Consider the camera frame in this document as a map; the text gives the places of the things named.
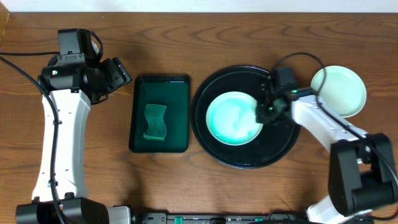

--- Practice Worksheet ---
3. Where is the pale green plate top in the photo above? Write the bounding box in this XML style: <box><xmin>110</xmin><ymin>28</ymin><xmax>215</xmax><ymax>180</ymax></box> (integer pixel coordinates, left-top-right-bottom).
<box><xmin>205</xmin><ymin>91</ymin><xmax>263</xmax><ymax>146</ymax></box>

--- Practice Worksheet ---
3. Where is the pale green plate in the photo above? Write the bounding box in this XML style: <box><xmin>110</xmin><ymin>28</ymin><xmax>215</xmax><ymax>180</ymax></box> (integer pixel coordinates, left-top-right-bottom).
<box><xmin>320</xmin><ymin>65</ymin><xmax>367</xmax><ymax>118</ymax></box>
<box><xmin>205</xmin><ymin>91</ymin><xmax>263</xmax><ymax>146</ymax></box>

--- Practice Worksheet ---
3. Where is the pale green plate bottom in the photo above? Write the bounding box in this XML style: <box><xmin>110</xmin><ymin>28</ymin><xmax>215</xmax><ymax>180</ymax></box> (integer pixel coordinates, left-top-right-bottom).
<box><xmin>320</xmin><ymin>65</ymin><xmax>367</xmax><ymax>118</ymax></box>

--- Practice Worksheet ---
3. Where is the green wavy sponge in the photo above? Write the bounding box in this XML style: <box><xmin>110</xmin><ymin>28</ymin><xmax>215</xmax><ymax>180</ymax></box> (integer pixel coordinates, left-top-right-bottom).
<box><xmin>144</xmin><ymin>104</ymin><xmax>167</xmax><ymax>141</ymax></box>

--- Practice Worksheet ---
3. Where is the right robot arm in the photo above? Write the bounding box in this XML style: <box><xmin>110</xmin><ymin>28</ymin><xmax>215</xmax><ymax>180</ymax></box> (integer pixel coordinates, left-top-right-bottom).
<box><xmin>256</xmin><ymin>87</ymin><xmax>397</xmax><ymax>223</ymax></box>

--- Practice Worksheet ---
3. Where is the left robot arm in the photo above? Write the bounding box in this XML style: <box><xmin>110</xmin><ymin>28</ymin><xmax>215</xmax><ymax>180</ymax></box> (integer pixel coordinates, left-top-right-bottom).
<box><xmin>16</xmin><ymin>57</ymin><xmax>133</xmax><ymax>223</ymax></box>

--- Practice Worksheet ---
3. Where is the round black tray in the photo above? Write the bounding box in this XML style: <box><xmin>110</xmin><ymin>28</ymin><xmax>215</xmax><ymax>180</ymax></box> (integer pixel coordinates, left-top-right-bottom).
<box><xmin>190</xmin><ymin>65</ymin><xmax>300</xmax><ymax>169</ymax></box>

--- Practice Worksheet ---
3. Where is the rectangular green tray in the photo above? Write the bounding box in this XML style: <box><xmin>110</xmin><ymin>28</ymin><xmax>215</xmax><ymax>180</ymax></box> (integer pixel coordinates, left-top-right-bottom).
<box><xmin>129</xmin><ymin>75</ymin><xmax>190</xmax><ymax>153</ymax></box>

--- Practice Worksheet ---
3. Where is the right black cable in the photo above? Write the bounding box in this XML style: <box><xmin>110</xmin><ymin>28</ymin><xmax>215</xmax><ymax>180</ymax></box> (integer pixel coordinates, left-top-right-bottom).
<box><xmin>272</xmin><ymin>52</ymin><xmax>398</xmax><ymax>221</ymax></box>

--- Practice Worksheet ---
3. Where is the black cable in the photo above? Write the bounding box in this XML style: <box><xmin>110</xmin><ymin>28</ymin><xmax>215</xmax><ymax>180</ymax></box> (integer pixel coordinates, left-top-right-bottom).
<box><xmin>0</xmin><ymin>51</ymin><xmax>68</xmax><ymax>224</ymax></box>
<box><xmin>272</xmin><ymin>52</ymin><xmax>398</xmax><ymax>221</ymax></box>

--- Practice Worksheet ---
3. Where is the left black cable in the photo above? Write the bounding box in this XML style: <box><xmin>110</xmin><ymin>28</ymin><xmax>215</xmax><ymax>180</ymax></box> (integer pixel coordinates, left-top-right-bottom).
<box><xmin>0</xmin><ymin>51</ymin><xmax>68</xmax><ymax>224</ymax></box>

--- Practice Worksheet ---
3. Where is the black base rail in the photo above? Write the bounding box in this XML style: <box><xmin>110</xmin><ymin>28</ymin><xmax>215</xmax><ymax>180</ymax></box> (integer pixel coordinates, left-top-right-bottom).
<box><xmin>131</xmin><ymin>213</ymin><xmax>310</xmax><ymax>224</ymax></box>

